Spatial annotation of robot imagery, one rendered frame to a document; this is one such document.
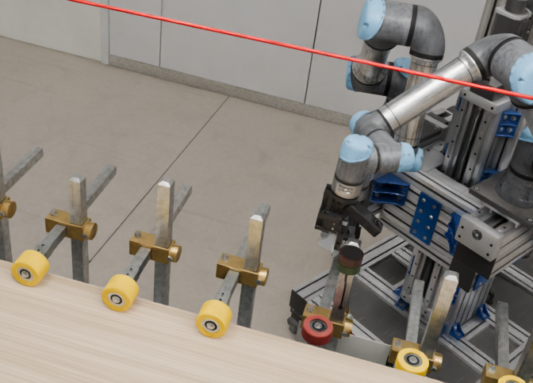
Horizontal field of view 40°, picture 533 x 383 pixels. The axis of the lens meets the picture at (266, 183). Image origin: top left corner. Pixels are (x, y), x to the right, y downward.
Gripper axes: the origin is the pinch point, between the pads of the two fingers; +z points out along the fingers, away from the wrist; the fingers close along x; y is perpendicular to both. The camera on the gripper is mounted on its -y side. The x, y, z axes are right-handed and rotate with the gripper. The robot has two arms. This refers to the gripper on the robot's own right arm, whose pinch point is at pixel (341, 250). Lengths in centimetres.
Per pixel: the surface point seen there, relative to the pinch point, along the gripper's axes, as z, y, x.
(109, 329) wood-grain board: -8, -62, 49
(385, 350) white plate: 4.9, -31.7, -18.9
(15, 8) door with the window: 59, 242, 259
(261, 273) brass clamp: -14.2, -35.2, 17.9
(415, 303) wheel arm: 0.3, -14.6, -24.6
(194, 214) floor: 83, 103, 80
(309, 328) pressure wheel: -8.2, -44.3, 1.8
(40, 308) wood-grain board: -8, -62, 68
